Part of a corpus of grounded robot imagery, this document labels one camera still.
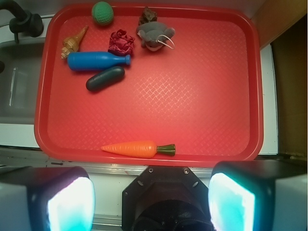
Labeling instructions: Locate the black sink faucet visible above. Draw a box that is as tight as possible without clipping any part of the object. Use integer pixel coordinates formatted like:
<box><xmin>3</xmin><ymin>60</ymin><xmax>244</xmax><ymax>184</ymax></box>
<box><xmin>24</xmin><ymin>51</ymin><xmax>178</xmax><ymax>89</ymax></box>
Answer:
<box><xmin>0</xmin><ymin>0</ymin><xmax>44</xmax><ymax>44</ymax></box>

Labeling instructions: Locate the dark green plastic pickle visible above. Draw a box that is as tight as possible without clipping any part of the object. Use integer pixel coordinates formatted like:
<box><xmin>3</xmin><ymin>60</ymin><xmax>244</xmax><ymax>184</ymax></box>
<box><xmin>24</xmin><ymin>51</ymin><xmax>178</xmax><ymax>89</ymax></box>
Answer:
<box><xmin>86</xmin><ymin>66</ymin><xmax>125</xmax><ymax>92</ymax></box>

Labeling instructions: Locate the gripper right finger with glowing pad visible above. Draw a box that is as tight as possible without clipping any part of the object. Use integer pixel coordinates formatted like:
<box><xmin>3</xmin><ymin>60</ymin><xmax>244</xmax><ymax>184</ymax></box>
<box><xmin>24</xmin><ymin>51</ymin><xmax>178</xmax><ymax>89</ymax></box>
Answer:
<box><xmin>208</xmin><ymin>160</ymin><xmax>308</xmax><ymax>231</ymax></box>

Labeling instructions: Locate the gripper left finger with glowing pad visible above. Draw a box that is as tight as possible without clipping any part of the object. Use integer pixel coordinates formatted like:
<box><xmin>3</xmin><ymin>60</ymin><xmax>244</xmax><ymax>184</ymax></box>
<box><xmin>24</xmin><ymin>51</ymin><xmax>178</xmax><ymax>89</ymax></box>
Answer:
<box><xmin>0</xmin><ymin>166</ymin><xmax>95</xmax><ymax>231</ymax></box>

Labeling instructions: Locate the grey toy sink basin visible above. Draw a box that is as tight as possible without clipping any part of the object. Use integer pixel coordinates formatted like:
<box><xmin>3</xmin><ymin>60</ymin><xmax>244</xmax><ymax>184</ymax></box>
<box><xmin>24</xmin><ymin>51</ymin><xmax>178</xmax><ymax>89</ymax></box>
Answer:
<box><xmin>0</xmin><ymin>38</ymin><xmax>45</xmax><ymax>125</ymax></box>

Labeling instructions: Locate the brown spiral seashell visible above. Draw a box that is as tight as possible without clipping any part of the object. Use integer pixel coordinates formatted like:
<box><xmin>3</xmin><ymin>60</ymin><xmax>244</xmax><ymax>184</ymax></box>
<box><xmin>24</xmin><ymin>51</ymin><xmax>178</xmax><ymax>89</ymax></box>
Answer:
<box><xmin>61</xmin><ymin>25</ymin><xmax>89</xmax><ymax>60</ymax></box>

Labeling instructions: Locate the green textured ball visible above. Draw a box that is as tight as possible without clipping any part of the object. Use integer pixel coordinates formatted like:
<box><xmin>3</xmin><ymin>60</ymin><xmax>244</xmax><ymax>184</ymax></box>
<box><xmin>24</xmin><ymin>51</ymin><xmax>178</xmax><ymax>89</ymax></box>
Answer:
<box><xmin>91</xmin><ymin>1</ymin><xmax>114</xmax><ymax>26</ymax></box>

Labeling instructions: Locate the brown pine cone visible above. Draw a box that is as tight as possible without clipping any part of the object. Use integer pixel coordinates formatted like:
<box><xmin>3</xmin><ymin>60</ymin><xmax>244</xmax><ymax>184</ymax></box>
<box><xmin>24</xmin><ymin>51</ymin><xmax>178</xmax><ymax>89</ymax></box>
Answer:
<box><xmin>139</xmin><ymin>7</ymin><xmax>157</xmax><ymax>25</ymax></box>

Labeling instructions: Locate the crumpled dark red paper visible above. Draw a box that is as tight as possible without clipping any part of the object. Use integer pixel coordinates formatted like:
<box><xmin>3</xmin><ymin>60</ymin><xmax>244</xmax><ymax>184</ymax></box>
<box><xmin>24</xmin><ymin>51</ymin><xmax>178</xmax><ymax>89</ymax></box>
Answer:
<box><xmin>108</xmin><ymin>29</ymin><xmax>135</xmax><ymax>56</ymax></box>

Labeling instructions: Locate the red plastic tray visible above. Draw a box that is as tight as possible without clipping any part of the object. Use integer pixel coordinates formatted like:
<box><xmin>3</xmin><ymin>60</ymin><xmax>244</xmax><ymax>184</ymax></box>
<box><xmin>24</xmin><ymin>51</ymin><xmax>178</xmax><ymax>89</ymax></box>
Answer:
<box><xmin>34</xmin><ymin>3</ymin><xmax>264</xmax><ymax>167</ymax></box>

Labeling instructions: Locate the blue plastic bottle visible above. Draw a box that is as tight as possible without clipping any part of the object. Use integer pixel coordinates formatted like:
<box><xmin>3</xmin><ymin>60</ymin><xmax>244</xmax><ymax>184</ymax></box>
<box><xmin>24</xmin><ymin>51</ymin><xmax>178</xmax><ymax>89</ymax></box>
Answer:
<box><xmin>67</xmin><ymin>51</ymin><xmax>131</xmax><ymax>71</ymax></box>

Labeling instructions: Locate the grey plush mouse toy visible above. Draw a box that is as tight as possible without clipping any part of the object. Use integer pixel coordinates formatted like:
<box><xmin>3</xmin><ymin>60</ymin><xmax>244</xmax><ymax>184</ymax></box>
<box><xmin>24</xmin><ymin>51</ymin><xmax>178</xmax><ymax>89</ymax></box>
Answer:
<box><xmin>136</xmin><ymin>21</ymin><xmax>175</xmax><ymax>51</ymax></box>

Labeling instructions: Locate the orange plastic carrot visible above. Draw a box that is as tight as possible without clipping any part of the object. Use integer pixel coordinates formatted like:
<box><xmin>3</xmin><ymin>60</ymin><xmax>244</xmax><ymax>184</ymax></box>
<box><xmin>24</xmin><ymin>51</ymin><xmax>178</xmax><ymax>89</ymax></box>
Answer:
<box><xmin>101</xmin><ymin>141</ymin><xmax>176</xmax><ymax>158</ymax></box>

